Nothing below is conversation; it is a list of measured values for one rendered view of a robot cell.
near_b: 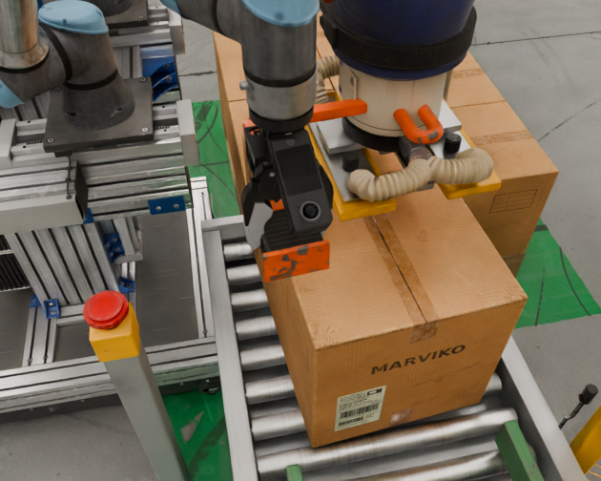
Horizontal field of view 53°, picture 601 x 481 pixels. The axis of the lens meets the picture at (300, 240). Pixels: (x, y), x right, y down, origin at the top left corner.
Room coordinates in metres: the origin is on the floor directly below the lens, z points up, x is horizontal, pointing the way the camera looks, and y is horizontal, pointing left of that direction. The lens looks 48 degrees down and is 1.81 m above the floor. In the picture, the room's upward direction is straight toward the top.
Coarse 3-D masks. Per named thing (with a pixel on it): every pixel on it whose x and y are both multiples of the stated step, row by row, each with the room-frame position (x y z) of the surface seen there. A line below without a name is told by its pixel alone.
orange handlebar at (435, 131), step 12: (324, 108) 0.80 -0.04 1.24; (336, 108) 0.80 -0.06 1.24; (348, 108) 0.81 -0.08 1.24; (360, 108) 0.81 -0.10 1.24; (420, 108) 0.80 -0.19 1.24; (312, 120) 0.79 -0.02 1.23; (396, 120) 0.79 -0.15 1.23; (408, 120) 0.77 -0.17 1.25; (432, 120) 0.77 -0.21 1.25; (252, 132) 0.74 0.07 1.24; (408, 132) 0.74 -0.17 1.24; (420, 132) 0.74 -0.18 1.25; (432, 132) 0.74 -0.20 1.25; (276, 204) 0.58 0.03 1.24
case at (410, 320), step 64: (256, 256) 1.06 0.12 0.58; (384, 256) 0.74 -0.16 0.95; (448, 256) 0.74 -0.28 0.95; (320, 320) 0.60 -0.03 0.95; (384, 320) 0.60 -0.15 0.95; (448, 320) 0.60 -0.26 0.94; (512, 320) 0.64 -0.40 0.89; (320, 384) 0.54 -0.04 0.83; (384, 384) 0.58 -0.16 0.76; (448, 384) 0.62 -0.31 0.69
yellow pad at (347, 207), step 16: (336, 96) 1.01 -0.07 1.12; (304, 128) 0.91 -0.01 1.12; (320, 144) 0.85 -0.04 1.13; (320, 160) 0.82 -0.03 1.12; (336, 160) 0.81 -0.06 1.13; (352, 160) 0.78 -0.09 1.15; (368, 160) 0.81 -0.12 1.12; (336, 176) 0.77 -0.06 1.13; (336, 192) 0.73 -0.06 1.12; (336, 208) 0.70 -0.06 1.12; (352, 208) 0.69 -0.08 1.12; (368, 208) 0.70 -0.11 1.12; (384, 208) 0.70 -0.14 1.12
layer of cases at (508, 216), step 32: (320, 32) 2.33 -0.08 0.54; (224, 64) 2.09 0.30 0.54; (224, 96) 2.01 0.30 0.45; (448, 96) 1.87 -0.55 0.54; (480, 96) 1.87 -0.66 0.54; (480, 128) 1.68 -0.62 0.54; (512, 128) 1.68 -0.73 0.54; (512, 160) 1.51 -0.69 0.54; (544, 160) 1.51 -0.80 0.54; (512, 192) 1.42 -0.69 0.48; (544, 192) 1.45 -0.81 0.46; (480, 224) 1.41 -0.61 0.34; (512, 224) 1.43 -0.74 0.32
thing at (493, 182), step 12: (456, 132) 0.89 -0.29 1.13; (432, 144) 0.85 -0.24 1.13; (444, 144) 0.85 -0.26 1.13; (456, 144) 0.83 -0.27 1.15; (468, 144) 0.86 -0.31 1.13; (444, 156) 0.82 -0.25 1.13; (492, 180) 0.76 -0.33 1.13; (444, 192) 0.74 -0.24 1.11; (456, 192) 0.73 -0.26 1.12; (468, 192) 0.74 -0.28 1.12; (480, 192) 0.75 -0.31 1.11
